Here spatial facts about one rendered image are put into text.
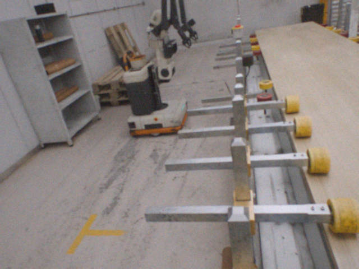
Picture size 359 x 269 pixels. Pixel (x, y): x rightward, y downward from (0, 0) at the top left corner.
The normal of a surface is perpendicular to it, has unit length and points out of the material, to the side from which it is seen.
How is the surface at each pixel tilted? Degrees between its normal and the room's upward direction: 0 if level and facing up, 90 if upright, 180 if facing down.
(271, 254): 0
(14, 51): 90
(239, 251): 90
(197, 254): 0
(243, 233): 90
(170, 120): 90
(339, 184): 0
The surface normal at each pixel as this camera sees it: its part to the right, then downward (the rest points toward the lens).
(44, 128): -0.18, 0.46
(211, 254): -0.17, -0.89
